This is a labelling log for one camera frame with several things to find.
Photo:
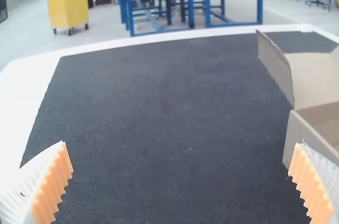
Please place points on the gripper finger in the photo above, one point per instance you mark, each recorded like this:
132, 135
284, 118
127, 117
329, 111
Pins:
317, 181
23, 197

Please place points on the cardboard box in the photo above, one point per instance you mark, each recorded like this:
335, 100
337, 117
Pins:
312, 81

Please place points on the black mat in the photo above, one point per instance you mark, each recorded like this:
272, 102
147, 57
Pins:
159, 115

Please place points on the yellow wheeled cart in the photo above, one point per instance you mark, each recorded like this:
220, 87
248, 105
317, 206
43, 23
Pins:
67, 7

